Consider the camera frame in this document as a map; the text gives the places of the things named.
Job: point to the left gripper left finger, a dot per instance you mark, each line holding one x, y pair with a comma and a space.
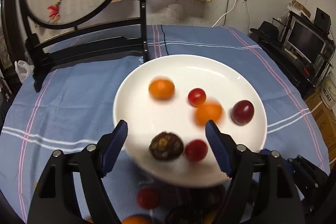
55, 200

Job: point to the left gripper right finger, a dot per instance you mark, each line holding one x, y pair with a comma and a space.
241, 165

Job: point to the large orange mandarin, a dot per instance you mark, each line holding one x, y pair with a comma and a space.
136, 219

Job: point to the dark red plum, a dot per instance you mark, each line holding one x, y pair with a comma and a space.
242, 112

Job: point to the red cherry tomato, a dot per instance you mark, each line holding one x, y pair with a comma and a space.
196, 97
196, 150
148, 198

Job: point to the small orange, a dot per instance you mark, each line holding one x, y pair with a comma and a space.
208, 111

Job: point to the blue striped tablecloth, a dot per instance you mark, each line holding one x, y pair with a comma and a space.
74, 107

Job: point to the white bucket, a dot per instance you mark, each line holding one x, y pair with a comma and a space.
327, 94

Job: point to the dark mangosteen on plate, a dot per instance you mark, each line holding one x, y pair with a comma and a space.
166, 146

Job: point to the white plastic bag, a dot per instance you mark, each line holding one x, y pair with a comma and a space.
23, 70

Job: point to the red cherry tomato on plate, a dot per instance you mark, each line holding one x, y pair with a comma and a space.
196, 97

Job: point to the computer monitor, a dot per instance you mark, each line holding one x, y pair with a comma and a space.
305, 41

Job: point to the white oval plate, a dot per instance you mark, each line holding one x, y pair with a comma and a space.
147, 117

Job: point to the black hat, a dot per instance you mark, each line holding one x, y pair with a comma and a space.
266, 31

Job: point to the black speaker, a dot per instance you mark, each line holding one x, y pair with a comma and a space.
322, 20

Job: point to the round embroidered screen stand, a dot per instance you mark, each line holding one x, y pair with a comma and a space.
78, 3

